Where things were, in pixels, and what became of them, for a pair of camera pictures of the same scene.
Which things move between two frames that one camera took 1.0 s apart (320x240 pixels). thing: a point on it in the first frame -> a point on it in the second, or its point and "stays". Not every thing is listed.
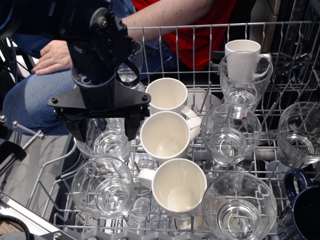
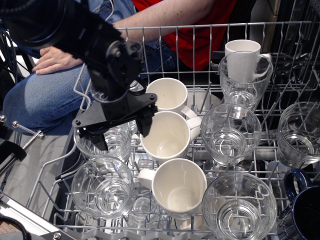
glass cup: [103, 187] stays
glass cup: [239, 205] stays
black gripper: [98, 96] -> [128, 107]
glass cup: [298, 136] stays
